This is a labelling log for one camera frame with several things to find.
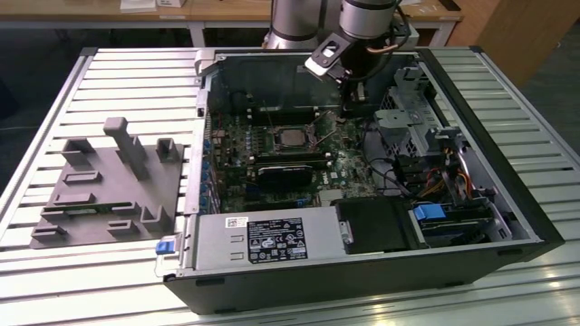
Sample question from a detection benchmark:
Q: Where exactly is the metal socket cover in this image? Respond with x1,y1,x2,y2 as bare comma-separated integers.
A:
309,110,342,143

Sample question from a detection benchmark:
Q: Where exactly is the silver CPU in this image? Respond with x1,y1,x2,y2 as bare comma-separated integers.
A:
277,130,309,147

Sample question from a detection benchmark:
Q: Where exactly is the black RAM slot pair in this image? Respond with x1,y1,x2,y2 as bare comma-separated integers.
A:
251,105,319,126

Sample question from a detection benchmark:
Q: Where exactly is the CPU socket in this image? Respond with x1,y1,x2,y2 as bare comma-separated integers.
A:
271,124,315,153

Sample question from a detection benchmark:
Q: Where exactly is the metal drive cage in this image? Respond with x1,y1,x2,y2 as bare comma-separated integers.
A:
374,66,465,158

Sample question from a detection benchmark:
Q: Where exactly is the green motherboard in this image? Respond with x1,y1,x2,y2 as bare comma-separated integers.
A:
206,108,381,213

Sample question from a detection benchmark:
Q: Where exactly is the wooden cabinet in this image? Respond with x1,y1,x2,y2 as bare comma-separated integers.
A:
446,0,580,88

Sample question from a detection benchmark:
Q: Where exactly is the black graphics card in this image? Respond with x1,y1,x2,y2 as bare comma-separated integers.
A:
255,162,315,191

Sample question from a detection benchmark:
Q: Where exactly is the small silver heat sink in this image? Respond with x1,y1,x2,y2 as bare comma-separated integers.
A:
319,189,345,205

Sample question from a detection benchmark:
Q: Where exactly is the blue disk carrier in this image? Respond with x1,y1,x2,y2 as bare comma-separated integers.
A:
415,202,449,225

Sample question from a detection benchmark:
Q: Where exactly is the black drive box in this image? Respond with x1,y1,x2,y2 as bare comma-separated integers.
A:
334,196,413,255

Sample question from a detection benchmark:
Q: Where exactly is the metal disk bay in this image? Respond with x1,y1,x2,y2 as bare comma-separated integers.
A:
407,198,517,249

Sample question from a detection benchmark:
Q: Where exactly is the white box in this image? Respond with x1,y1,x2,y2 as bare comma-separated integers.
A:
119,0,158,13

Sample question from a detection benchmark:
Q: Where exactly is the wooden desk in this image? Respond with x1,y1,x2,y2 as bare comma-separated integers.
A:
0,0,465,48

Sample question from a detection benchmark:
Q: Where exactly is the grey power supply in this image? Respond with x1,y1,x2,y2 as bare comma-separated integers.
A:
179,206,351,272

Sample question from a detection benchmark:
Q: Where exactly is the grey parts rack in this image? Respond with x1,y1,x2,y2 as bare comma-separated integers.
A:
27,117,190,251

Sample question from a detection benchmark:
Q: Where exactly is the black PC case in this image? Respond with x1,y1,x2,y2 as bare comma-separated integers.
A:
162,46,567,315

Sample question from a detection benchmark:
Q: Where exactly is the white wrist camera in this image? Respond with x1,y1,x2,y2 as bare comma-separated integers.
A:
305,35,354,81

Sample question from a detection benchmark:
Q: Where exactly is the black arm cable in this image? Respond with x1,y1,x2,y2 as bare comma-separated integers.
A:
362,5,421,57

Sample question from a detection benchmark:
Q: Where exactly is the black wire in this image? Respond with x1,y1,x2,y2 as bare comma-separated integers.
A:
366,156,417,200

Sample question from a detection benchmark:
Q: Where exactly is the grey case handle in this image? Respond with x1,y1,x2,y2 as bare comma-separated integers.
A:
194,49,229,78

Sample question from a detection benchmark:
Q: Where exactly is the coloured wire bundle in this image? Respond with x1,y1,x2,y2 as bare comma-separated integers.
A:
419,168,485,204

